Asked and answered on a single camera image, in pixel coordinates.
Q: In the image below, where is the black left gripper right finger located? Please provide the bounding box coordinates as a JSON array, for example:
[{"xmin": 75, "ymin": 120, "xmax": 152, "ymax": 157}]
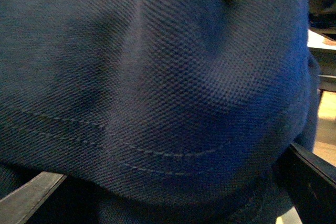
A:
[{"xmin": 277, "ymin": 143, "xmax": 335, "ymax": 223}]

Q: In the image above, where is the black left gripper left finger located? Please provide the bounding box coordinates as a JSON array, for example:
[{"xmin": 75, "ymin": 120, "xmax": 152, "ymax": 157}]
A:
[{"xmin": 1, "ymin": 172, "xmax": 67, "ymax": 224}]

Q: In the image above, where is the dark blue knit garment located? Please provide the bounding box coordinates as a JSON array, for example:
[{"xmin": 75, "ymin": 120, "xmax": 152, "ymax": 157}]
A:
[{"xmin": 1, "ymin": 0, "xmax": 319, "ymax": 223}]

